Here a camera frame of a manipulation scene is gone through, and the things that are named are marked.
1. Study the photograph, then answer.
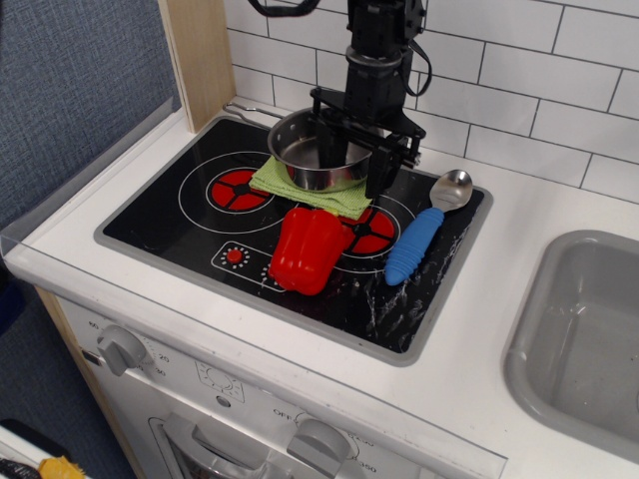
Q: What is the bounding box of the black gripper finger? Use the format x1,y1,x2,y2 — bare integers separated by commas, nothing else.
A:
365,147,401,199
316,117,348,170

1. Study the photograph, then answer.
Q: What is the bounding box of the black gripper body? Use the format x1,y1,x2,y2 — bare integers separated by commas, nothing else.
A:
311,49,426,168

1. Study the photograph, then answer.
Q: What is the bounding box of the stainless steel pot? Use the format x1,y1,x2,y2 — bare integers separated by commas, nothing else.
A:
224,102,371,193

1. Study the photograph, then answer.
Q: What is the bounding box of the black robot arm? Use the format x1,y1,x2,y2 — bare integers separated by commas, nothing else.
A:
312,1,425,199

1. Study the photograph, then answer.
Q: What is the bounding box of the green square cloth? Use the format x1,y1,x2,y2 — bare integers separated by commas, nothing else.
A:
249,156,372,220

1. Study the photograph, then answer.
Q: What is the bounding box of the yellow cloth item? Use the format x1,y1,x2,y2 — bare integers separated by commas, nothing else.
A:
38,456,87,479

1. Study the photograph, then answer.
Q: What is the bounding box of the red toy bell pepper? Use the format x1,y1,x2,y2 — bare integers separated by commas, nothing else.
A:
269,208,346,295

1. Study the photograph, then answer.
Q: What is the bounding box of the black toy stove top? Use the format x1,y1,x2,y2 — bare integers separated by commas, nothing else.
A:
95,117,492,365

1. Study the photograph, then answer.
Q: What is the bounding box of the grey toy sink basin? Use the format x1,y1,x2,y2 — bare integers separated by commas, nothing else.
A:
504,231,638,462

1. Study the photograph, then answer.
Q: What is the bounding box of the grey right oven knob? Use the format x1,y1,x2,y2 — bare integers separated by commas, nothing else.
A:
287,419,351,478

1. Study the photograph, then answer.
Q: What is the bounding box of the grey oven knob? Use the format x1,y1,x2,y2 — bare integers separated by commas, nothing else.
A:
97,325,147,377
287,419,351,478

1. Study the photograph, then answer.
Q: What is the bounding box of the grey left oven knob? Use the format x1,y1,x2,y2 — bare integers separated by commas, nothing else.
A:
97,325,147,377

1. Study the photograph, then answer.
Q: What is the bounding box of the blue handled metal spoon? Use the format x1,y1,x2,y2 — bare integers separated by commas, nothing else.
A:
384,170,473,286

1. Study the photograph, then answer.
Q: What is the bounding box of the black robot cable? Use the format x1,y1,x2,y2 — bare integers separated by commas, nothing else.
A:
247,0,433,99

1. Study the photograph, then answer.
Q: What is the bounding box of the grey oven door handle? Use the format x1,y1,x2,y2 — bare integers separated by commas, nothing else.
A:
149,414,290,478

